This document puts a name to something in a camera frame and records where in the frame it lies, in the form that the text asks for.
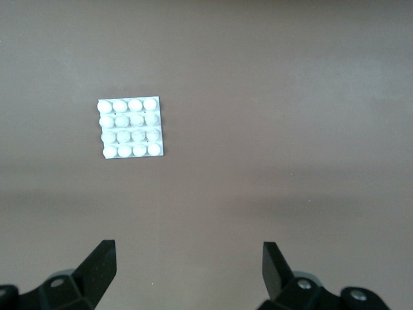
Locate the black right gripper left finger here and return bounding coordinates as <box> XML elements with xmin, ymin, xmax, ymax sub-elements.
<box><xmin>0</xmin><ymin>239</ymin><xmax>117</xmax><ymax>310</ymax></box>

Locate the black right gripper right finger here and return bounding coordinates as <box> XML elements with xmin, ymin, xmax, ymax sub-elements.
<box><xmin>259</xmin><ymin>241</ymin><xmax>390</xmax><ymax>310</ymax></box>

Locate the white studded base plate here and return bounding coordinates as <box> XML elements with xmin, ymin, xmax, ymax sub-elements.
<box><xmin>96</xmin><ymin>96</ymin><xmax>166</xmax><ymax>160</ymax></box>

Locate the brown table cover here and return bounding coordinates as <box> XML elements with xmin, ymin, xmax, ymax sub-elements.
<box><xmin>0</xmin><ymin>0</ymin><xmax>413</xmax><ymax>310</ymax></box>

